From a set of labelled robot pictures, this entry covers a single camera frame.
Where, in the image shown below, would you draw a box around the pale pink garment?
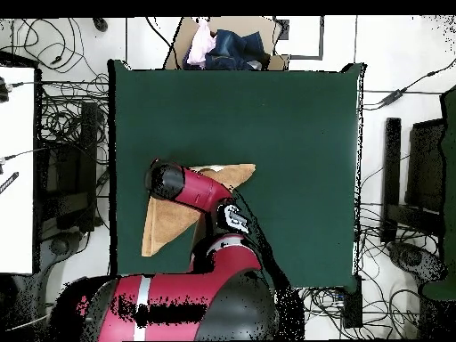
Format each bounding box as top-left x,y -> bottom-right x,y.
185,19 -> 217,67

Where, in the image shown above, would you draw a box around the black cable tangle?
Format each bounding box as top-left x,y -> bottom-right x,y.
302,286 -> 421,339
35,72 -> 110,143

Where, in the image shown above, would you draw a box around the brown cardboard box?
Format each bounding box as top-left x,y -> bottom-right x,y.
165,16 -> 291,71

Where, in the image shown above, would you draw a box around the black cable with adapter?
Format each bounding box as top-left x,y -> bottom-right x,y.
362,58 -> 456,111

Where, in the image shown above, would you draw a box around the dark green table cloth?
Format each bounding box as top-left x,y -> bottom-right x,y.
107,59 -> 366,291

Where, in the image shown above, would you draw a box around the blue denim jeans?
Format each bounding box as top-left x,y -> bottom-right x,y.
204,28 -> 272,71

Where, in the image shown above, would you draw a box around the black power strip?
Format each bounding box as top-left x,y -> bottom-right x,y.
341,275 -> 363,329

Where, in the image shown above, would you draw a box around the dark round floor stand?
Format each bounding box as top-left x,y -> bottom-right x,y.
386,240 -> 448,286
40,231 -> 85,257

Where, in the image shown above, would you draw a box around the green hanging cloth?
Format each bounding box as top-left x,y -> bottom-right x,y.
421,85 -> 456,302

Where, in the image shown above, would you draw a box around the black equipment stand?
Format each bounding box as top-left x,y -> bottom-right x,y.
35,101 -> 99,232

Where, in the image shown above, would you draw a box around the white desk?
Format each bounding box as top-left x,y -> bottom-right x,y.
0,65 -> 37,275

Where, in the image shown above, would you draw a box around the black loose floor cables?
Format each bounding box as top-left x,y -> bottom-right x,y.
0,17 -> 108,76

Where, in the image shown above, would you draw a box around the black flat case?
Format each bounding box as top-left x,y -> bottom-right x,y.
403,117 -> 446,215

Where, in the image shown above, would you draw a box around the black flat strip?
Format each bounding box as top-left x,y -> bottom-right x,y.
0,171 -> 20,195

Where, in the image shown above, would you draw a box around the tan terry towel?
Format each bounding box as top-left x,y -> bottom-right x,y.
141,162 -> 257,257

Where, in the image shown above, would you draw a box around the black upright bar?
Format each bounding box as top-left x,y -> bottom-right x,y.
379,117 -> 403,245

